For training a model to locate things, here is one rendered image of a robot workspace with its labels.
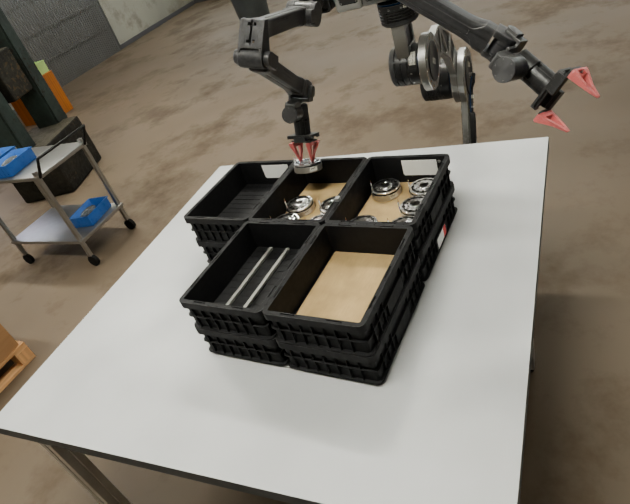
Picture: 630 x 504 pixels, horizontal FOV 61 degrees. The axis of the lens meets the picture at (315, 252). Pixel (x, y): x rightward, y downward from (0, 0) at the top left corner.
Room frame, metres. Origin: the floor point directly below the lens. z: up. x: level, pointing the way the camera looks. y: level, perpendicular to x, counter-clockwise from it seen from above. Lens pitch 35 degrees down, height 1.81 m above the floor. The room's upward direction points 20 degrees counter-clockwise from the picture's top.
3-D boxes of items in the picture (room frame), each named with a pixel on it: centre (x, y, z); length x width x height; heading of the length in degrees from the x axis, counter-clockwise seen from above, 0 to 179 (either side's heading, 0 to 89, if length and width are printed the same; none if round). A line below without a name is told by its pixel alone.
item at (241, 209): (1.84, 0.18, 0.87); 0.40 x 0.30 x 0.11; 142
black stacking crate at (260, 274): (1.34, 0.19, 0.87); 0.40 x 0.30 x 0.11; 142
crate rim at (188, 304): (1.34, 0.19, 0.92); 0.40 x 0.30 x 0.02; 142
